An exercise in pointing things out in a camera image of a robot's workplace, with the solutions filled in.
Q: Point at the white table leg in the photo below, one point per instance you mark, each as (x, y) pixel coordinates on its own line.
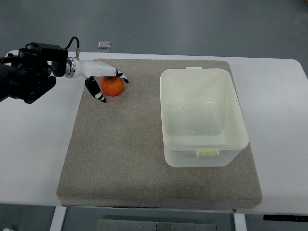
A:
(239, 222)
(58, 218)

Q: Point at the grey felt mat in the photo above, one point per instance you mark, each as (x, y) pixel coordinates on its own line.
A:
(116, 158)

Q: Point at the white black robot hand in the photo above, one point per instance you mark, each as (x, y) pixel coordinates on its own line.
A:
(89, 69)

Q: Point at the white right table leg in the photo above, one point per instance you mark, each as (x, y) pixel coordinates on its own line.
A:
(239, 222)

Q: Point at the metal plate under table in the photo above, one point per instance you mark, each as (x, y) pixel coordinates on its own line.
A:
(132, 225)

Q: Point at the small clear square object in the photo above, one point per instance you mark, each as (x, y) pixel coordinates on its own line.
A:
(105, 44)

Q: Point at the white plastic box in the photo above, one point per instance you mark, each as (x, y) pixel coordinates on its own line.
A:
(202, 122)

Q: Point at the orange fruit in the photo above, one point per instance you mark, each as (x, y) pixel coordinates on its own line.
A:
(112, 86)

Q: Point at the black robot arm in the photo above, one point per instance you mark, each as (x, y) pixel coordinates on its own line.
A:
(32, 72)

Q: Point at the black table control panel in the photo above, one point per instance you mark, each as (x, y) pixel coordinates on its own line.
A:
(290, 218)

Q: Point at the white left table leg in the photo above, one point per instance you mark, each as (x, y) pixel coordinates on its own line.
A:
(58, 218)

